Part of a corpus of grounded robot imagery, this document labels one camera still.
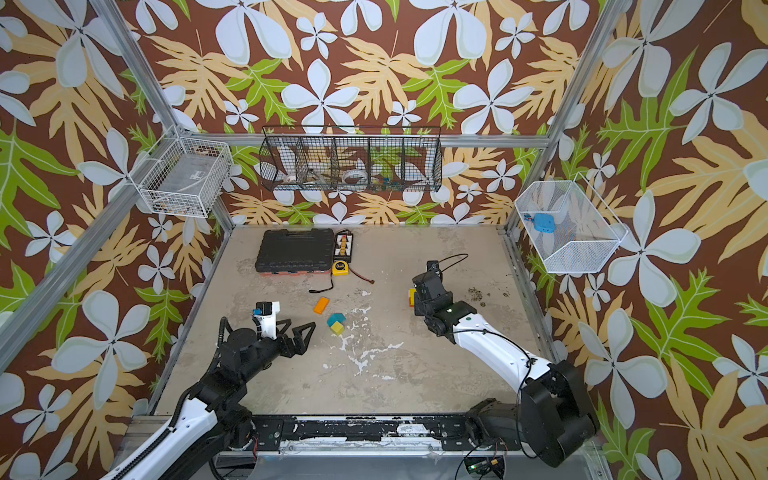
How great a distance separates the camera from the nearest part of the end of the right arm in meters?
0.60

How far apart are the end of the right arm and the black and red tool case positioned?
0.47m

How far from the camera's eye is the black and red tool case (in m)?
1.04
